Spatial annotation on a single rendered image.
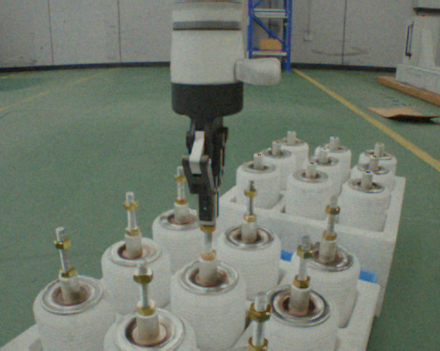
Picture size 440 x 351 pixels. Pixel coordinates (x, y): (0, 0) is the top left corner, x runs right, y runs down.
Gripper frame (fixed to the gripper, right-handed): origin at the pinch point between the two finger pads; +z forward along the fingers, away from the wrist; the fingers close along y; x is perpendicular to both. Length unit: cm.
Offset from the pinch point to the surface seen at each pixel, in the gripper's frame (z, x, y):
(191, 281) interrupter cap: 9.7, -1.8, 1.4
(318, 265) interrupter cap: 9.7, 13.7, -4.6
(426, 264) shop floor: 35, 47, -49
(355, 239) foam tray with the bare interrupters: 18.2, 22.9, -28.4
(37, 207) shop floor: 35, -71, -62
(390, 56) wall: 9, 173, -638
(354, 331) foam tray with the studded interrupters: 17.1, 19.2, -0.7
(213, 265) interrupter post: 7.5, 0.8, 0.7
